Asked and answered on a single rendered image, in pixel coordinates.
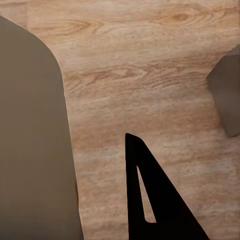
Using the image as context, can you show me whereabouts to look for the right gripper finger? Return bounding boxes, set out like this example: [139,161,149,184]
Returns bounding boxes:
[125,133,210,240]

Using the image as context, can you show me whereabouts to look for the trash can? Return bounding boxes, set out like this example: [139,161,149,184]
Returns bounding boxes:
[0,15,84,240]

